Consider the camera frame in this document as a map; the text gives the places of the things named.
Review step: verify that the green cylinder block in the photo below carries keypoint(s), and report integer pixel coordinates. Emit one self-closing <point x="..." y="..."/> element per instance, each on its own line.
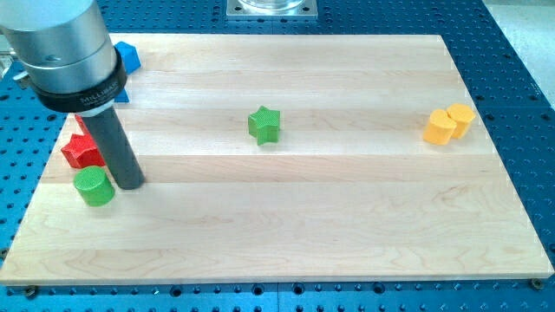
<point x="94" y="186"/>

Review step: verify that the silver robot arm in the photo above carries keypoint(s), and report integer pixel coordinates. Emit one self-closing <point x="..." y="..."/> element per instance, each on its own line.
<point x="66" y="50"/>

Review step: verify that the blue block under arm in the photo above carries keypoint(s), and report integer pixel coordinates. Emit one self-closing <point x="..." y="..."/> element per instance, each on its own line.
<point x="122" y="97"/>

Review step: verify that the green star block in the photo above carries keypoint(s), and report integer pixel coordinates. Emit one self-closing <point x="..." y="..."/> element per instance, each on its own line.
<point x="264" y="125"/>

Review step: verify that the red star block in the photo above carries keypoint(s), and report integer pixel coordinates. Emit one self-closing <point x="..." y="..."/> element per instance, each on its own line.
<point x="81" y="151"/>

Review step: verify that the wooden board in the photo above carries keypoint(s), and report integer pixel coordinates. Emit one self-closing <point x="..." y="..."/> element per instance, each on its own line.
<point x="351" y="191"/>

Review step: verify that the yellow heart block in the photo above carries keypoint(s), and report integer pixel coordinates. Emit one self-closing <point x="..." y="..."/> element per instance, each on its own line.
<point x="440" y="128"/>

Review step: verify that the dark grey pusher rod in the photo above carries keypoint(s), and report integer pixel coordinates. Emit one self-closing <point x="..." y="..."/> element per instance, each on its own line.
<point x="113" y="144"/>

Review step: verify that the blue cube block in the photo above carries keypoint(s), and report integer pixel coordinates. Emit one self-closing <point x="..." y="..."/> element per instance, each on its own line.
<point x="129" y="55"/>

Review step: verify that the red block behind rod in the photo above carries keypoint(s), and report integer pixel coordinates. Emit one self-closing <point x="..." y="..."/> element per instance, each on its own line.
<point x="81" y="124"/>

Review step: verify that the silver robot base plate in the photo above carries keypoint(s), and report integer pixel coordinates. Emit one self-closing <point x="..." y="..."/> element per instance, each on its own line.
<point x="271" y="9"/>

